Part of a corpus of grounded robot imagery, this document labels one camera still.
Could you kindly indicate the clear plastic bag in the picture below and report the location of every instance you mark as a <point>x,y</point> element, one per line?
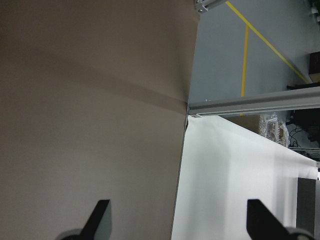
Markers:
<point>274,129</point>

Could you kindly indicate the brown cardboard box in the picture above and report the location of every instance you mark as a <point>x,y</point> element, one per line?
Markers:
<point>249,122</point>

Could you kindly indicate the white backdrop sheet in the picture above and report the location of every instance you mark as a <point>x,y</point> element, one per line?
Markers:
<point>223,166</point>

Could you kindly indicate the aluminium frame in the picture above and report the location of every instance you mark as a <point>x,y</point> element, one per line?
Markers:
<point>304,98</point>

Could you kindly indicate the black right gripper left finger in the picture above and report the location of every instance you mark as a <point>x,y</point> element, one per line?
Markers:
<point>90,228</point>

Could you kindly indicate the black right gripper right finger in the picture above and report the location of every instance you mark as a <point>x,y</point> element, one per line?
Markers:
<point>261,224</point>

